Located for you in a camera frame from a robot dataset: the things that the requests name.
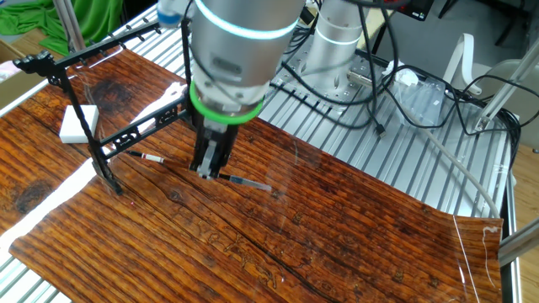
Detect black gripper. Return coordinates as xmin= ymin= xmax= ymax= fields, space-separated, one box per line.
xmin=189 ymin=117 xmax=240 ymax=181

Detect thin black pen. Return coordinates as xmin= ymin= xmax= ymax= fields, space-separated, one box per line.
xmin=125 ymin=150 xmax=273 ymax=192

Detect black pen rack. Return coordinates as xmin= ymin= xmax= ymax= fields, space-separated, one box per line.
xmin=12 ymin=0 xmax=203 ymax=197

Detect aluminium robot mounting plate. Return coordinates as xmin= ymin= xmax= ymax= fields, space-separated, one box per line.
xmin=269 ymin=50 xmax=380 ymax=114

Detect white foam block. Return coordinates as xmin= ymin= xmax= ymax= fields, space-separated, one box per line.
xmin=58 ymin=104 xmax=100 ymax=145

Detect wood grain table mat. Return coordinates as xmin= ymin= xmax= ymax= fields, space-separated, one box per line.
xmin=0 ymin=46 xmax=504 ymax=303

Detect silver metal cylinder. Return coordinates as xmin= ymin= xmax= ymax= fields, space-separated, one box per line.
xmin=347 ymin=70 xmax=378 ymax=89

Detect green cloth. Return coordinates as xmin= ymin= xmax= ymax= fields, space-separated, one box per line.
xmin=0 ymin=0 xmax=124 ymax=56

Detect cardboard box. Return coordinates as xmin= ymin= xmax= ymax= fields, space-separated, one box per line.
xmin=0 ymin=38 xmax=45 ymax=111

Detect white crumpled paper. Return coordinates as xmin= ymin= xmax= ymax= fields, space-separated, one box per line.
xmin=382 ymin=56 xmax=419 ymax=88

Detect clear plastic bag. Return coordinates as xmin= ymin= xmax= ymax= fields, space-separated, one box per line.
xmin=395 ymin=77 xmax=448 ymax=128

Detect black meter red digits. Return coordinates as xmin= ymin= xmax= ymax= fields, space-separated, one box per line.
xmin=393 ymin=0 xmax=435 ymax=22

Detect white plastic chair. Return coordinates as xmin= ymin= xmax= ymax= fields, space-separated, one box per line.
xmin=442 ymin=33 xmax=539 ymax=127

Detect green flange ring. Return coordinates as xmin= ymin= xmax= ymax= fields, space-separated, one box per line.
xmin=188 ymin=81 xmax=265 ymax=126

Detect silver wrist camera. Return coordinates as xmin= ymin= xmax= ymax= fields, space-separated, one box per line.
xmin=156 ymin=0 xmax=195 ymax=29

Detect black usb cable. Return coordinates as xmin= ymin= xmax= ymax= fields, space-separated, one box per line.
xmin=365 ymin=62 xmax=464 ymax=140

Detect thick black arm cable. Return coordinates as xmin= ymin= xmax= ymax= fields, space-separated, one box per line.
xmin=269 ymin=0 xmax=401 ymax=130

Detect aluminium frame post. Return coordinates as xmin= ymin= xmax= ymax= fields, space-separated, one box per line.
xmin=52 ymin=0 xmax=85 ymax=54
xmin=498 ymin=217 xmax=539 ymax=268
xmin=474 ymin=49 xmax=539 ymax=132

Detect grey hose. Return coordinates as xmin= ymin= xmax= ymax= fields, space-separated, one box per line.
xmin=395 ymin=104 xmax=502 ymax=219

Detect black cable bundle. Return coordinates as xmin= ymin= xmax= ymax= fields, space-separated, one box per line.
xmin=446 ymin=73 xmax=526 ymax=169

